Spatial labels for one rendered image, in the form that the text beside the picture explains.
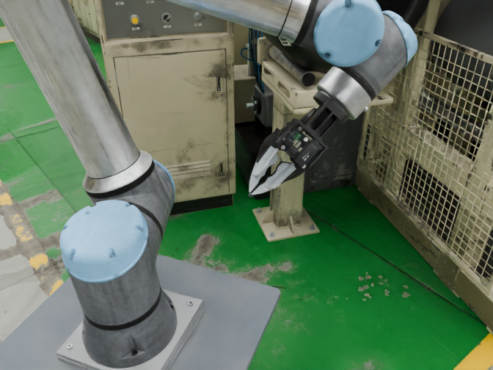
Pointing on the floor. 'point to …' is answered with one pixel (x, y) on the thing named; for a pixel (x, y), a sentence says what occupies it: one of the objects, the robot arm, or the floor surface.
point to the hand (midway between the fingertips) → (254, 186)
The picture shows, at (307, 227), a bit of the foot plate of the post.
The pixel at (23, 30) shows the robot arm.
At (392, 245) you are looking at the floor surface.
